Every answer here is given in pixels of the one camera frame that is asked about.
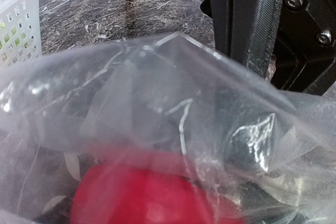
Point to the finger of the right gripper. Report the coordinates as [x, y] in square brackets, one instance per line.
[257, 19]

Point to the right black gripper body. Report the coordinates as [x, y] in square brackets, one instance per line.
[309, 37]

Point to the clear zip top bag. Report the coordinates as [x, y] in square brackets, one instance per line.
[271, 152]

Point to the red fake food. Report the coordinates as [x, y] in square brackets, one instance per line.
[153, 187]

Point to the white fake cauliflower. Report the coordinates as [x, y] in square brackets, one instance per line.
[13, 36]

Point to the white perforated plastic basket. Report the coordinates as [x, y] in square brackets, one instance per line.
[27, 12]

